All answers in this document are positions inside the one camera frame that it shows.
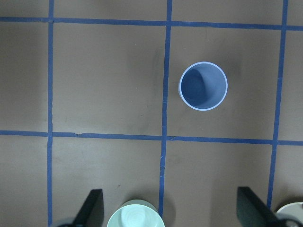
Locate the mint green bowl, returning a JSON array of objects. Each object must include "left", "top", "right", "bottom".
[{"left": 107, "top": 200, "right": 165, "bottom": 227}]

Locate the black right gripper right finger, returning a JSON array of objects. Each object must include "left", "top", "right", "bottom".
[{"left": 237, "top": 187, "right": 291, "bottom": 227}]

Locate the light blue cup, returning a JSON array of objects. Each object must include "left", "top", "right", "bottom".
[{"left": 178, "top": 61, "right": 228, "bottom": 111}]

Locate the cream tray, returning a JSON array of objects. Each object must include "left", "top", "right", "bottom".
[{"left": 276, "top": 202, "right": 303, "bottom": 224}]

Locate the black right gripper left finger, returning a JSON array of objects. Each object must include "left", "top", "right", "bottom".
[{"left": 52, "top": 189, "right": 104, "bottom": 227}]

